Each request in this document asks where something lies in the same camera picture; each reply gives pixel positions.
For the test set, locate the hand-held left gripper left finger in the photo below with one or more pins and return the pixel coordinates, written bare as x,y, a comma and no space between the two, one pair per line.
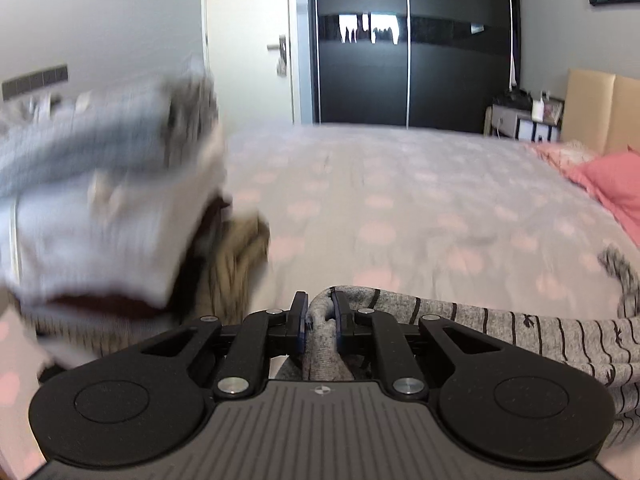
300,322

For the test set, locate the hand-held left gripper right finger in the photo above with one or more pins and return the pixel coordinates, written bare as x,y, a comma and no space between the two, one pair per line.
340,322

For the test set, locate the grey striped garment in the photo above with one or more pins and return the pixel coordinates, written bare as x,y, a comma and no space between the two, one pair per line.
500,330

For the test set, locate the stack of folded clothes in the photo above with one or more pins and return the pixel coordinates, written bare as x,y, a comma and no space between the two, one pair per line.
100,160

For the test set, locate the white nightstand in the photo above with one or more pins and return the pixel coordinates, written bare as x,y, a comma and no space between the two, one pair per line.
505,122

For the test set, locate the pink patterned blanket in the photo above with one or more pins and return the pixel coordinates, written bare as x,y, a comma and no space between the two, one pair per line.
560,157

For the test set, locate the black sliding wardrobe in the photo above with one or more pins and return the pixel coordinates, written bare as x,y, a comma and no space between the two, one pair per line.
425,60

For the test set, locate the black bag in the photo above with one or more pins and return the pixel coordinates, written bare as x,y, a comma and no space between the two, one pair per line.
512,99

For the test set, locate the white bottle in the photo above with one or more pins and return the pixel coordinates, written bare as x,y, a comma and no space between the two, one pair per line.
538,107

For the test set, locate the white door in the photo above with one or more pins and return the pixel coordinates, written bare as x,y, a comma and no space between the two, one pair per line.
245,20

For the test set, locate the pink pillow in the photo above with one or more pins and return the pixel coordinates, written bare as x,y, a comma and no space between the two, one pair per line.
612,180

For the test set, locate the beige bed headboard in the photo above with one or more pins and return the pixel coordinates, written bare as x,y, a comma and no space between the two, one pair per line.
590,110

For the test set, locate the dark wall switch panel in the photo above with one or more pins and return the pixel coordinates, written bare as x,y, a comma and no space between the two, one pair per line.
35,81

